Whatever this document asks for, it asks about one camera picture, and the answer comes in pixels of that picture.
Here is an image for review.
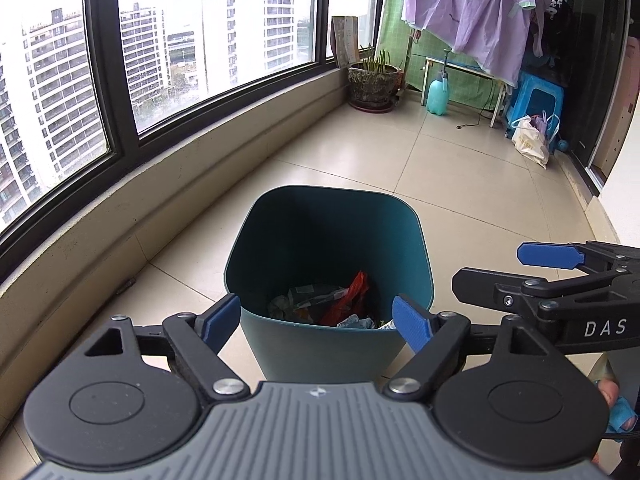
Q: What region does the purple hanging garment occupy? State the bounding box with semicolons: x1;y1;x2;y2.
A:
402;0;551;88

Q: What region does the grey plastic bag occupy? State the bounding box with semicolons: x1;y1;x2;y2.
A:
337;314;376;330

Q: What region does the red plastic bag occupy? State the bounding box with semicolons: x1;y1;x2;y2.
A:
320;271;370;326

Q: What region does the black power cable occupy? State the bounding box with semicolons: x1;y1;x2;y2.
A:
456;106;497;131

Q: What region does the potted green plant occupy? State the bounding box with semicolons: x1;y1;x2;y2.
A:
347;49;401;114

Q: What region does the black window frame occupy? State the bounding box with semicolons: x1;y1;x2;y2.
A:
1;0;382;275

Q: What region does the blue gloved right hand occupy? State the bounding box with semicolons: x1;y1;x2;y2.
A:
594;378;638;442

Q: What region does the teal spray bottle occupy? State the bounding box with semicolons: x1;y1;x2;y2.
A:
426;49;450;116

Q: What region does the dark green trash bin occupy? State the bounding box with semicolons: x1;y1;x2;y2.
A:
224;185;434;382

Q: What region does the leaning wooden board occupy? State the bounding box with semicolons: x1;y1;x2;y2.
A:
331;15;359;68

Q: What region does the blue plastic stool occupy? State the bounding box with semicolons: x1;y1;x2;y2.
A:
506;70;564;154

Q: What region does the white metal rack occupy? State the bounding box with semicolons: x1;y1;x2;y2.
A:
421;54;510;127

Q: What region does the green grid curtain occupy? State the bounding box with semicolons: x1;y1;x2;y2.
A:
374;0;507;111

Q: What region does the cream tote bag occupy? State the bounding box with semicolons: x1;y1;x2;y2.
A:
511;116;549;169

